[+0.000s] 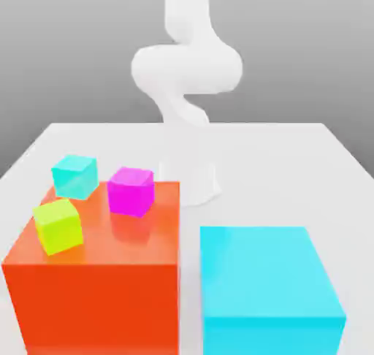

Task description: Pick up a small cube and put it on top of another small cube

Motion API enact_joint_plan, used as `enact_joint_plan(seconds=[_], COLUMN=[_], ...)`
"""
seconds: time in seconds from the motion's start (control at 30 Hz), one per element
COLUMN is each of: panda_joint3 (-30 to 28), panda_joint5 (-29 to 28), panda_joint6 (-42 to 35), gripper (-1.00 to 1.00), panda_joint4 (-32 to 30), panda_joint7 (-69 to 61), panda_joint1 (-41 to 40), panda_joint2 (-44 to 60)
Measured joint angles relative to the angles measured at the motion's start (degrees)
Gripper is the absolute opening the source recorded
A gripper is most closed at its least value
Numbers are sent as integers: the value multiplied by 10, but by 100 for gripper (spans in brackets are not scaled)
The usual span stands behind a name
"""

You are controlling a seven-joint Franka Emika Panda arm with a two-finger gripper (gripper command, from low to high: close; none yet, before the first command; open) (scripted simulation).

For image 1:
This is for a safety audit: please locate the small yellow-green cube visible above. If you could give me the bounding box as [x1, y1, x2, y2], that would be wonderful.
[31, 198, 85, 256]

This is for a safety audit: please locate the small cyan cube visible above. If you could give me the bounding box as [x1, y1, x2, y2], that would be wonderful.
[50, 154, 99, 201]

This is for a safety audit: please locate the small magenta cube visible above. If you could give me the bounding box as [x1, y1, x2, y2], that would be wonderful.
[107, 166, 155, 218]

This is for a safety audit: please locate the large orange box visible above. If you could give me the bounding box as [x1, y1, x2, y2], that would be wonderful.
[1, 180, 181, 355]

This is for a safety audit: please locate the large cyan box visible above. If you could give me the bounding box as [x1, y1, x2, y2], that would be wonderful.
[199, 225, 348, 355]

